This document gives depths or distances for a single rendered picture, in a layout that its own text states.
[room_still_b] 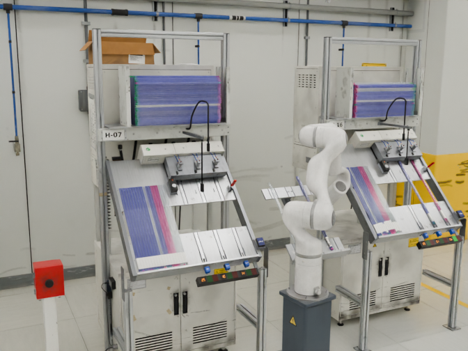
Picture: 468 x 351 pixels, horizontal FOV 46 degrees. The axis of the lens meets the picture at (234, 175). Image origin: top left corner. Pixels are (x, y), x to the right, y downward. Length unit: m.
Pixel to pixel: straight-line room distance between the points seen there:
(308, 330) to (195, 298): 0.92
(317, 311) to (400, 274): 1.58
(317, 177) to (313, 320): 0.63
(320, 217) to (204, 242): 0.77
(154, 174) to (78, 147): 1.53
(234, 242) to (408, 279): 1.56
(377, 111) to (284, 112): 1.52
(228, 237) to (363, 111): 1.33
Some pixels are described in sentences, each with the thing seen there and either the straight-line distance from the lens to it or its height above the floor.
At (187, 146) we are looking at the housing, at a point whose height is 1.26.
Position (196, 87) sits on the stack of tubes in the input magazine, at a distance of 3.15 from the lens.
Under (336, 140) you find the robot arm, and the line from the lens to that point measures 2.55.
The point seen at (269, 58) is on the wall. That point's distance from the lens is 5.07.
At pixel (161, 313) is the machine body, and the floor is 0.35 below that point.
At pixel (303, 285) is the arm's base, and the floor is 0.76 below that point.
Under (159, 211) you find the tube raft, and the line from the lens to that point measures 2.96.
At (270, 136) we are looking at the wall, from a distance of 5.11.
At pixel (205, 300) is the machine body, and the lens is 3.30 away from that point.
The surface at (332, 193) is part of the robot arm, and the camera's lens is 2.93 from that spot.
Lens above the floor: 1.70
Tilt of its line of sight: 11 degrees down
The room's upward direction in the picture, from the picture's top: straight up
